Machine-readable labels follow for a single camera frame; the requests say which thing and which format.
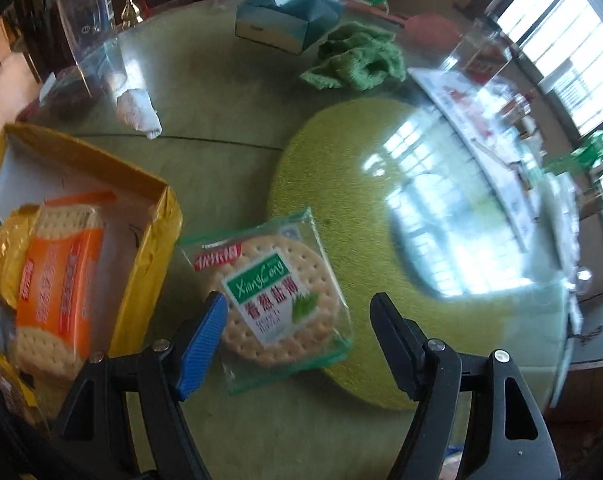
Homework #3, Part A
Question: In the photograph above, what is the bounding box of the orange cracker pack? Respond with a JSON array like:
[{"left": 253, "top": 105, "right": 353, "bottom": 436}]
[{"left": 15, "top": 191, "right": 116, "bottom": 382}]

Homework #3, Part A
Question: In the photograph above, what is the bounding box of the pink plastic chair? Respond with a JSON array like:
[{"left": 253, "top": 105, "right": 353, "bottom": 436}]
[{"left": 405, "top": 14, "right": 462, "bottom": 53}]

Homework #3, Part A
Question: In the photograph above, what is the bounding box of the crumpled white tissue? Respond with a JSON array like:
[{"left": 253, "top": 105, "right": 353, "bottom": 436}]
[{"left": 116, "top": 89, "right": 163, "bottom": 140}]

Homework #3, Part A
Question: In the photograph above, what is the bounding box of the glass jar black lid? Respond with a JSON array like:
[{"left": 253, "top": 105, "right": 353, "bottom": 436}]
[{"left": 440, "top": 20, "right": 512, "bottom": 86}]

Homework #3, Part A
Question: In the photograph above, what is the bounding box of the yellow snack pack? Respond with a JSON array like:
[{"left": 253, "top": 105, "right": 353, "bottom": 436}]
[{"left": 0, "top": 204, "right": 40, "bottom": 310}]

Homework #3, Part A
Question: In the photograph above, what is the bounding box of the printed paper sheet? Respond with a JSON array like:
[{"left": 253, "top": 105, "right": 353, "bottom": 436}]
[{"left": 408, "top": 68, "right": 542, "bottom": 252}]

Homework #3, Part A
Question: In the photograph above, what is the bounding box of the yellow cardboard box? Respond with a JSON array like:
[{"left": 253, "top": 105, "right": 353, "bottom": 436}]
[{"left": 0, "top": 124, "right": 182, "bottom": 426}]

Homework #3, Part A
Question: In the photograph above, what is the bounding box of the green cloth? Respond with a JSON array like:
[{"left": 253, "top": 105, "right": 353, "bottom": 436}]
[{"left": 300, "top": 22, "right": 407, "bottom": 91}]

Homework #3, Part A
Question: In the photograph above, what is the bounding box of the clear plastic cup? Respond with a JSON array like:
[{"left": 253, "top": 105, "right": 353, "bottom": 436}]
[{"left": 55, "top": 0, "right": 127, "bottom": 96}]

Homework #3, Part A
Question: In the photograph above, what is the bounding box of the green plastic bag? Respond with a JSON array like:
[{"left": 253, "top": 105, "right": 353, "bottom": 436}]
[{"left": 543, "top": 130, "right": 603, "bottom": 176}]

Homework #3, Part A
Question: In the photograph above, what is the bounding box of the green round cracker pack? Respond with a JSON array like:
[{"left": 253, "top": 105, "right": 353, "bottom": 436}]
[{"left": 178, "top": 208, "right": 353, "bottom": 394}]

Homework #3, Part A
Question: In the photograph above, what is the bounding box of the teal tissue box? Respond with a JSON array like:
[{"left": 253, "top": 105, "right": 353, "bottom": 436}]
[{"left": 236, "top": 0, "right": 344, "bottom": 55}]

